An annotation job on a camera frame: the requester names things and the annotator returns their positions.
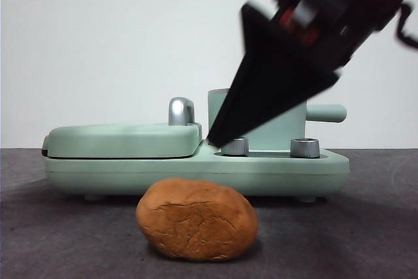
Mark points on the mint green griddle cover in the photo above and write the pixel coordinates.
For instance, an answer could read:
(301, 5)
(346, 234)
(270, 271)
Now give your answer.
(117, 140)

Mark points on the mint green breakfast machine base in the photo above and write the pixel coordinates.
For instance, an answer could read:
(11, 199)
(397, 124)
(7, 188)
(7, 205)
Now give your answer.
(163, 174)

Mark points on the mint green steamer pot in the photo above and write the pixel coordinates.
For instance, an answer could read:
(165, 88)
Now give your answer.
(294, 128)

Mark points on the silver control knob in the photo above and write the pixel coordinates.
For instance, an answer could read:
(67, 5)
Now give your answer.
(304, 148)
(238, 147)

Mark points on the brown potato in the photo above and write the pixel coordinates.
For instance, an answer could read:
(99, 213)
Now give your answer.
(196, 220)

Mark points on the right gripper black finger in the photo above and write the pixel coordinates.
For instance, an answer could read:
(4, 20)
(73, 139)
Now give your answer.
(294, 83)
(251, 63)

